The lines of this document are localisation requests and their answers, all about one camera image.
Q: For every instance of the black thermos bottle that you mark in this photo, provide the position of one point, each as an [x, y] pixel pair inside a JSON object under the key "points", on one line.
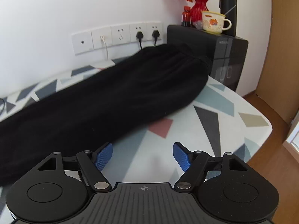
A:
{"points": [[229, 9]]}

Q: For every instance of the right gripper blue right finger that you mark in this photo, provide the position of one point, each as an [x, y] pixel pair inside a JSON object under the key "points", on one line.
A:
{"points": [[192, 163]]}

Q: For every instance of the black ribbed knit garment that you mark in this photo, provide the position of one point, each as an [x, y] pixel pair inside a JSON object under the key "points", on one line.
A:
{"points": [[149, 85]]}

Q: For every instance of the small red medicine bottle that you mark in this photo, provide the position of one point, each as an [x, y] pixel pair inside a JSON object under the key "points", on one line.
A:
{"points": [[186, 17]]}

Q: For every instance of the white wall socket panel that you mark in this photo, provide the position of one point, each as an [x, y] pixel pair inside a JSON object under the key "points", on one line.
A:
{"points": [[115, 35]]}

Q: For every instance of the geometric patterned table mat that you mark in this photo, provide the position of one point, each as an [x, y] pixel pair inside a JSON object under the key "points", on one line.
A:
{"points": [[143, 172]]}

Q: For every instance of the cream cartoon mug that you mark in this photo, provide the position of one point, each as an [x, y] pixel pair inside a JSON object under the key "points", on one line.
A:
{"points": [[215, 22]]}

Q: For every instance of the black cabinet box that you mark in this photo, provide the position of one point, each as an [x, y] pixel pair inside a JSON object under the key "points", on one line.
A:
{"points": [[227, 53]]}

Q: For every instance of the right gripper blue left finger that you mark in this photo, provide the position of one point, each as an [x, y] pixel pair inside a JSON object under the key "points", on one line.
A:
{"points": [[92, 163]]}

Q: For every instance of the red ribbed vase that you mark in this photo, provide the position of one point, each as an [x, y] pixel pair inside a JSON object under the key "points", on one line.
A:
{"points": [[196, 13]]}

